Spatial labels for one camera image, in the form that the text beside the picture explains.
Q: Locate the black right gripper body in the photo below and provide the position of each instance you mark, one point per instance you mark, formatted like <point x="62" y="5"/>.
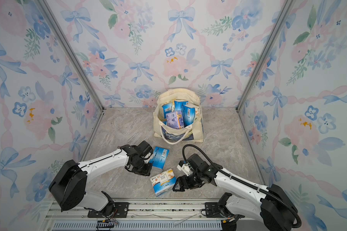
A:
<point x="192" y="180"/>

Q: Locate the floral orange blue tissue pack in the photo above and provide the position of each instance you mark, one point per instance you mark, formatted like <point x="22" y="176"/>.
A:
<point x="163" y="182"/>

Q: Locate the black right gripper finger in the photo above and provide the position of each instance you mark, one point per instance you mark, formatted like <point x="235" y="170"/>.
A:
<point x="180" y="181"/>
<point x="178" y="188"/>

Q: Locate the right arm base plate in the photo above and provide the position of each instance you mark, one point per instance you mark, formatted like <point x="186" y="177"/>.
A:
<point x="213" y="210"/>

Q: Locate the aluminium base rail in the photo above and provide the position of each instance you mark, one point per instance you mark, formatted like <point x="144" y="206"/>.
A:
<point x="134" y="209"/>

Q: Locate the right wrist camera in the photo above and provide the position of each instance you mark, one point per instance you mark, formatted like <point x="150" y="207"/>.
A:
<point x="185" y="168"/>

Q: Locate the left aluminium corner post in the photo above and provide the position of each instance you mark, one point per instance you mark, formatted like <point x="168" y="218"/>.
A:
<point x="70" y="54"/>

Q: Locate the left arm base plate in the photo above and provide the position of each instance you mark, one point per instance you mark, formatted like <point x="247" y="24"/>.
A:
<point x="115" y="210"/>

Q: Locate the blue tissue pack barcode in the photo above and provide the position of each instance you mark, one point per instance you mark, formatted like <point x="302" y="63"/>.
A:
<point x="178" y="105"/>

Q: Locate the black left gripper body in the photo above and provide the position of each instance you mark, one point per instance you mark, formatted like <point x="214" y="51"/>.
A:
<point x="145" y="169"/>

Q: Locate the aluminium corner post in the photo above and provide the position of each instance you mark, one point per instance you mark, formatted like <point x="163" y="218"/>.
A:
<point x="70" y="54"/>
<point x="280" y="22"/>

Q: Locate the purple tissue pack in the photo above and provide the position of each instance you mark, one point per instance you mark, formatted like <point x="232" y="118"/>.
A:
<point x="175" y="120"/>

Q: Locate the grey slotted cable duct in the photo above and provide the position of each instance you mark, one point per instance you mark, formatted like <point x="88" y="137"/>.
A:
<point x="137" y="225"/>

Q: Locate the cream canvas bag starry print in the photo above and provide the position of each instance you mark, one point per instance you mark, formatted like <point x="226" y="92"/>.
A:
<point x="193" y="132"/>

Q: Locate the right aluminium corner post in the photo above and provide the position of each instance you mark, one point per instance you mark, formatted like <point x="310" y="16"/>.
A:
<point x="280" y="22"/>

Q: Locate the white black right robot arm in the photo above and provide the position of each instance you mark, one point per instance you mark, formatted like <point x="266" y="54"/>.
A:
<point x="269" y="205"/>

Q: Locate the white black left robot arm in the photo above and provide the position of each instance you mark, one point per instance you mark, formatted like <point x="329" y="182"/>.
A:
<point x="69" y="185"/>

